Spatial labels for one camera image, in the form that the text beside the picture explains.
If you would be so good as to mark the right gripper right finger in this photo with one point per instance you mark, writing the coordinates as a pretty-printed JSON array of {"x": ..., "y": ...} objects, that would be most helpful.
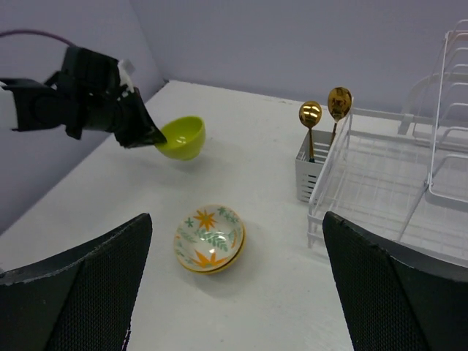
[{"x": 394, "y": 297}]

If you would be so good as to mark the gold spoon left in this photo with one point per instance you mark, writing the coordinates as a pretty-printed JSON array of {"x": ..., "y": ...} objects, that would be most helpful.
[{"x": 310, "y": 114}]

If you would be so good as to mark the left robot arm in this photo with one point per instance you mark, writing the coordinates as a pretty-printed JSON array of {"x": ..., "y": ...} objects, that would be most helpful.
[{"x": 23, "y": 100}]

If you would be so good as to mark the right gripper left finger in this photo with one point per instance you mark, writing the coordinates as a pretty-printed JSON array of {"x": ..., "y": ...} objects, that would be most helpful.
[{"x": 79, "y": 299}]

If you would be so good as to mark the white wire dish rack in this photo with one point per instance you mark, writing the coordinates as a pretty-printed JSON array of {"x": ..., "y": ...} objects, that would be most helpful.
[{"x": 403, "y": 175}]

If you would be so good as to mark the gold spoon right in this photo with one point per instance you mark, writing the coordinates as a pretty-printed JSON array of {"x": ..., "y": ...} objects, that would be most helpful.
[{"x": 339, "y": 105}]

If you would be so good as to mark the green bowl front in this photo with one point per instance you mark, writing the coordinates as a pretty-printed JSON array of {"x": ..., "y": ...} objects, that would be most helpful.
[{"x": 185, "y": 138}]

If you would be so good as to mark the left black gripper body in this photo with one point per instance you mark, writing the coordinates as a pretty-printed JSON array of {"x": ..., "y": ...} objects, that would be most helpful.
[{"x": 92, "y": 95}]

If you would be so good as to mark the gold spoon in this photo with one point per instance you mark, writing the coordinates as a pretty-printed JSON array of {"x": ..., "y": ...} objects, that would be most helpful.
[
  {"x": 339, "y": 105},
  {"x": 310, "y": 114}
]

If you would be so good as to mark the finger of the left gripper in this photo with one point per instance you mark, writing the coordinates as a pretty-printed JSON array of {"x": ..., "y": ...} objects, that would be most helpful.
[{"x": 141, "y": 129}]

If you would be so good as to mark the floral white bowl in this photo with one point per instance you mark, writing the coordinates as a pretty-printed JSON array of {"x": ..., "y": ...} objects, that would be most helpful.
[{"x": 211, "y": 218}]

